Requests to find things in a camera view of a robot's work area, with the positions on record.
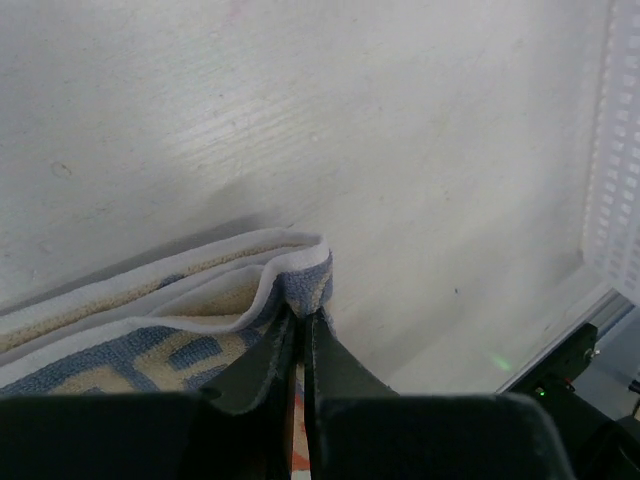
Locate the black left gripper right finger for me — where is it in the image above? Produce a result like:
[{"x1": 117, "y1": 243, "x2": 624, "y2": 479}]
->
[{"x1": 304, "y1": 311, "x2": 573, "y2": 479}]

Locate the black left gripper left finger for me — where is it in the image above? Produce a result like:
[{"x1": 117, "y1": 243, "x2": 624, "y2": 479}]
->
[{"x1": 1, "y1": 307, "x2": 296, "y2": 479}]

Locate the rabbit print towel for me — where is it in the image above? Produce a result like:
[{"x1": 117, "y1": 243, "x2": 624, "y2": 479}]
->
[{"x1": 1, "y1": 229, "x2": 333, "y2": 477}]

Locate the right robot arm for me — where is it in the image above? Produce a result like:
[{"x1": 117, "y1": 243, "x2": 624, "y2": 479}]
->
[{"x1": 546, "y1": 394, "x2": 639, "y2": 480}]

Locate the white plastic basket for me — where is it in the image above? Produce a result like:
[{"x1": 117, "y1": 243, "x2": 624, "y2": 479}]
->
[{"x1": 583, "y1": 0, "x2": 639, "y2": 304}]

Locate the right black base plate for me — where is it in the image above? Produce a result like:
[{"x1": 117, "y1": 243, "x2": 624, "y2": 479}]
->
[{"x1": 505, "y1": 323, "x2": 598, "y2": 397}]

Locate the aluminium mounting rail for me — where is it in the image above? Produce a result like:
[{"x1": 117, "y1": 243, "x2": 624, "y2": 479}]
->
[{"x1": 498, "y1": 292, "x2": 635, "y2": 398}]

